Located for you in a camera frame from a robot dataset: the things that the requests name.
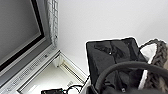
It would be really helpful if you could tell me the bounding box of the small black device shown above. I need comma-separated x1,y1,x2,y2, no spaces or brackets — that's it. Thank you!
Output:
40,87,69,94

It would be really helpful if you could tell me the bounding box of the grey framed panel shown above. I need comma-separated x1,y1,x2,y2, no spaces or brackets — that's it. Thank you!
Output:
0,0,61,94

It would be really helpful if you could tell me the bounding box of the white recessed frame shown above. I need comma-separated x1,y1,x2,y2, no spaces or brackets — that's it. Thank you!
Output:
19,49,91,94

